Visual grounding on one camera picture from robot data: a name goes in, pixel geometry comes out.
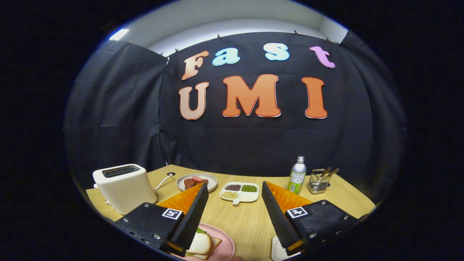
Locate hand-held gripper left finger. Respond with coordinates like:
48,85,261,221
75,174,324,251
114,182,210,258

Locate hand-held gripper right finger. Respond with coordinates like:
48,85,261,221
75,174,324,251
261,181,370,257

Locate white rectangular plate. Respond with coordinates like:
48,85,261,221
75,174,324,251
271,236,303,261

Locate white divided dish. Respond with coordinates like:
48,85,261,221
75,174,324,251
220,182,260,205

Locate square white bread slice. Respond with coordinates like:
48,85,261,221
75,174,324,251
187,236,222,261

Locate white round plate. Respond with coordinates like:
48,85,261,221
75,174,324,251
176,173,218,192

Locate pink round plate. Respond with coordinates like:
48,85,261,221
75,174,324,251
170,223,235,261

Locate silver bottle green label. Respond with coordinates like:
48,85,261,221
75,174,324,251
288,156,307,194

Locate white toaster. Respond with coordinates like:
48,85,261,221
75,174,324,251
92,164,158,215

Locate ceiling light panel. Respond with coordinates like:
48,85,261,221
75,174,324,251
109,28,130,41

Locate white toaster cable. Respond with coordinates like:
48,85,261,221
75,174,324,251
153,174,174,191

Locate metal wire utensil basket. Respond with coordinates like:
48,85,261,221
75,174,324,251
307,169,331,194

